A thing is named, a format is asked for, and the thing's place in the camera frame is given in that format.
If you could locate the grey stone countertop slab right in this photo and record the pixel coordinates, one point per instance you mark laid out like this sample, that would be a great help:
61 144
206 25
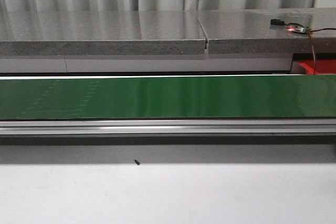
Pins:
248 31

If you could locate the grey stone countertop slab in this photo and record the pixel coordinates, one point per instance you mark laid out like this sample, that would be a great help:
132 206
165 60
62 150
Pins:
101 33
248 31

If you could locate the black usb plug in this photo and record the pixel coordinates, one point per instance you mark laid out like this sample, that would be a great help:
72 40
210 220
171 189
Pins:
277 22

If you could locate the green conveyor belt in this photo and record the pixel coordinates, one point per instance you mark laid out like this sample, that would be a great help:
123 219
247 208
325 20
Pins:
280 96

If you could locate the grey stone countertop slab left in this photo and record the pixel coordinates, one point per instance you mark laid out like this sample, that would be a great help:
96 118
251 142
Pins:
101 33

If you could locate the small green circuit board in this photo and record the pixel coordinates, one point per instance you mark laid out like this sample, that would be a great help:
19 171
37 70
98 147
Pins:
298 29

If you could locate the red plastic bin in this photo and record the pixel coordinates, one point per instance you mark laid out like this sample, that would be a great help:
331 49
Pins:
320 67

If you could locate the aluminium conveyor side rail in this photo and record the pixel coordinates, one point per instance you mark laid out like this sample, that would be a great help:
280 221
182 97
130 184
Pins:
169 127

